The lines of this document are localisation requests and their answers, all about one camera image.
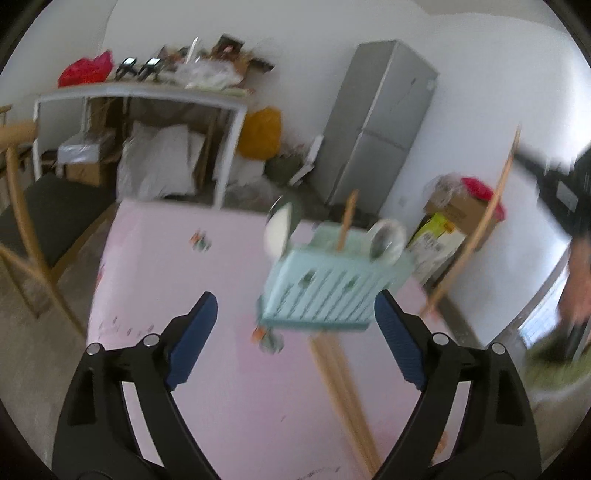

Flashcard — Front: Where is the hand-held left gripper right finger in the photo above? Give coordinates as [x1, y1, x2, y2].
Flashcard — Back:
[374, 291, 542, 480]

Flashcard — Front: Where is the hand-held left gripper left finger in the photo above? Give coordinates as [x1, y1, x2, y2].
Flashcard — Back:
[52, 291, 219, 480]

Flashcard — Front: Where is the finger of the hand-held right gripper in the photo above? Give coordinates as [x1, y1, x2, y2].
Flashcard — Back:
[515, 150, 551, 186]

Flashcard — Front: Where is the long wooden chopstick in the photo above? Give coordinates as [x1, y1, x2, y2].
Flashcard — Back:
[337, 190, 360, 252]
[427, 127, 522, 315]

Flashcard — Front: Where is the pile of wooden chopsticks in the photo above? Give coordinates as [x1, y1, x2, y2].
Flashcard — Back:
[308, 330, 386, 478]

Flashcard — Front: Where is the teal star-hole utensil holder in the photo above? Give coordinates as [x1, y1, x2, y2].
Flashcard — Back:
[256, 220, 416, 332]

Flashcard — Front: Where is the white plastic spoon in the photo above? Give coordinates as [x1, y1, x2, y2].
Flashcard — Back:
[369, 219, 409, 265]
[264, 204, 294, 257]

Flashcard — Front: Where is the person's right forearm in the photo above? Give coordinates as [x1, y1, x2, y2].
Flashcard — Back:
[526, 332, 591, 398]

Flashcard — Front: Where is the person's right hand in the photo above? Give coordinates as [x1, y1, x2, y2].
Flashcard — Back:
[560, 239, 591, 325]

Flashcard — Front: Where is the red plastic bag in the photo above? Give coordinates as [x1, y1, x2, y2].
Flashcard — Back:
[462, 176, 506, 220]
[58, 50, 114, 88]

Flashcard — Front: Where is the pink printed tablecloth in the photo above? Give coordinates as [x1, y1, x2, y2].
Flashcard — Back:
[85, 198, 467, 480]

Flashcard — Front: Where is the large cardboard box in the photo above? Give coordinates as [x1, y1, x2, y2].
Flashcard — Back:
[425, 189, 502, 250]

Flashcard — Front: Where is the clear plastic bag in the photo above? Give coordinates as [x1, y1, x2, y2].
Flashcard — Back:
[422, 173, 467, 213]

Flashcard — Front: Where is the white yellow rice bag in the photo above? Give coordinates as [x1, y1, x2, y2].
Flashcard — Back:
[406, 212, 467, 282]

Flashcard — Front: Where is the silver refrigerator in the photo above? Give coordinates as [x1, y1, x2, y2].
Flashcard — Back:
[314, 39, 439, 215]

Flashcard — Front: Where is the white sack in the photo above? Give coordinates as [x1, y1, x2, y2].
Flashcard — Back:
[115, 122, 204, 201]

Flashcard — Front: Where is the wooden chair dark seat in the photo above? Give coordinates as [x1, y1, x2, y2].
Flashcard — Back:
[0, 121, 116, 337]

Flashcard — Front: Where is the green bag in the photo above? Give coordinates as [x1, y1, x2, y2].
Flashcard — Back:
[265, 152, 305, 185]

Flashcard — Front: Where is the small cardboard box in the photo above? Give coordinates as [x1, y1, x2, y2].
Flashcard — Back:
[62, 161, 105, 186]

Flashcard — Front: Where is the white plastic panel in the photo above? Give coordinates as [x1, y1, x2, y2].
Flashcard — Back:
[288, 134, 324, 185]

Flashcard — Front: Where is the yellow plastic bag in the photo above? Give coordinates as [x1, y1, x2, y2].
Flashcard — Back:
[238, 107, 282, 160]

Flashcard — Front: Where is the plastic-wrapped box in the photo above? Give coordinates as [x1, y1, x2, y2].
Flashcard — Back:
[58, 131, 114, 167]

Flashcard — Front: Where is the white side table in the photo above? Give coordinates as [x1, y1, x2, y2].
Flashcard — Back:
[33, 85, 250, 208]

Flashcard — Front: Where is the white plastic bag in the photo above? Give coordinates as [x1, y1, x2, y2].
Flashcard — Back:
[175, 60, 245, 90]

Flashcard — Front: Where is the open brown cardboard box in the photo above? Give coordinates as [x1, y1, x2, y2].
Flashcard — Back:
[210, 34, 275, 77]

